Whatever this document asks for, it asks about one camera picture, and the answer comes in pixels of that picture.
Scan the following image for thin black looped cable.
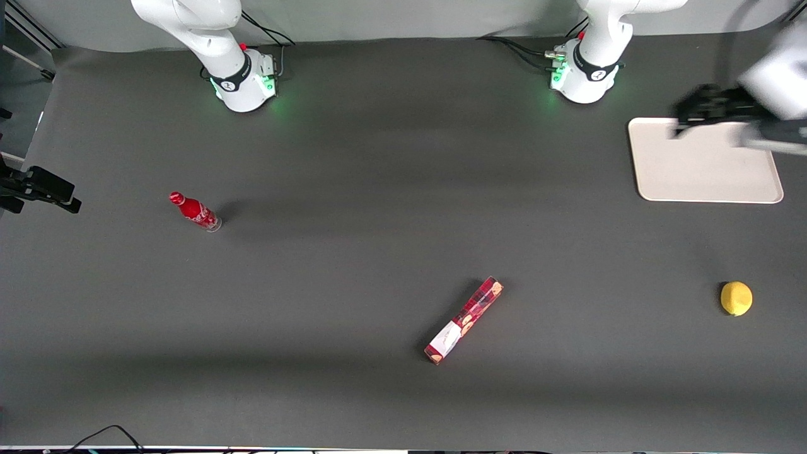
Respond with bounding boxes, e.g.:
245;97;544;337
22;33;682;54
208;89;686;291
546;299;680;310
63;424;147;454

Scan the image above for black cables at left arm base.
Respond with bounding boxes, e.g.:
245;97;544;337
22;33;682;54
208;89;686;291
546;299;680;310
476;18;590;71

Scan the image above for black clamp mount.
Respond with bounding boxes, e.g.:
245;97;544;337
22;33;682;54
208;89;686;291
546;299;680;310
0;151;83;215

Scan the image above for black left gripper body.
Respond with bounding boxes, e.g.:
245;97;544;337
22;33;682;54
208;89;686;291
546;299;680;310
697;85;769;125

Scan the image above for aluminium frame rail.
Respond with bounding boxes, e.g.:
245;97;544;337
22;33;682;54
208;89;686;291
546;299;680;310
0;0;65;83

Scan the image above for beige rectangular tray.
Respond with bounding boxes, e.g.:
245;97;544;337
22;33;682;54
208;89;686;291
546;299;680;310
628;117;784;204

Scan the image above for yellow lemon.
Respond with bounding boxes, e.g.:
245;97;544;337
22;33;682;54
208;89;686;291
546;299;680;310
721;281;753;317

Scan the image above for red plaid cookie box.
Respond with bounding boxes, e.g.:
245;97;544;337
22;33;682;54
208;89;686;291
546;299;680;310
424;276;504;366

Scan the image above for black cables at right arm base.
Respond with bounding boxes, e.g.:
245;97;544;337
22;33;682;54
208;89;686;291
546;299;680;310
240;9;297;79

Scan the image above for red cola bottle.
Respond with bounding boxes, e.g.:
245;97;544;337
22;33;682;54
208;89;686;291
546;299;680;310
168;191;223;233

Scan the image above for black cables at arm base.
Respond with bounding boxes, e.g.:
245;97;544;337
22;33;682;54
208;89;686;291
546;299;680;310
476;18;590;71
240;9;297;79

